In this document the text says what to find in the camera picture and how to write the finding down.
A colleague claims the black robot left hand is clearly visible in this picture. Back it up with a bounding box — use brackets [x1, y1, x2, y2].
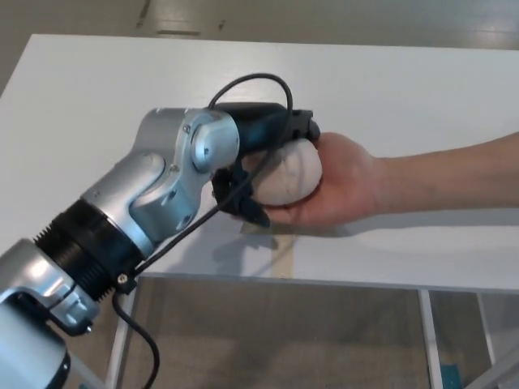
[209, 102, 324, 229]

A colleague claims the bare person hand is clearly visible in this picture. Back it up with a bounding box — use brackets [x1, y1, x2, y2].
[265, 131, 386, 228]

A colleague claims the pink dumpling plush toy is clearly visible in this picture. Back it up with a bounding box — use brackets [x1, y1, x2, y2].
[242, 137, 324, 206]

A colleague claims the bare person forearm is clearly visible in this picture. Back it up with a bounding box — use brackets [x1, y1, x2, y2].
[376, 129, 519, 212]

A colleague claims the white table leg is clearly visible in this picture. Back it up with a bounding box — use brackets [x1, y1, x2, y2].
[417, 289, 445, 389]
[475, 292, 498, 366]
[105, 275, 141, 389]

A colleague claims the teal floor marker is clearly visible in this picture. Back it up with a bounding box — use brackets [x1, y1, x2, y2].
[440, 361, 461, 389]

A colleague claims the grey metal bar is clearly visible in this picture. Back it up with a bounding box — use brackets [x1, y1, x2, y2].
[483, 343, 519, 389]

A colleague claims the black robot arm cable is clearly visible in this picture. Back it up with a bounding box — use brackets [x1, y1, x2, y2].
[111, 72, 295, 389]

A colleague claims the light blue metal frame bar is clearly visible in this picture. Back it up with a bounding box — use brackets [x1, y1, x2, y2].
[69, 350, 105, 389]

